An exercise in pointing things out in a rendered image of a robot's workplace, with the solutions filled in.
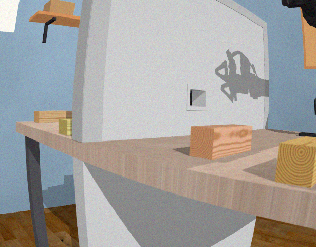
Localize grey panel wall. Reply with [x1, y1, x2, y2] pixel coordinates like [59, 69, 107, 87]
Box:
[72, 0, 269, 247]

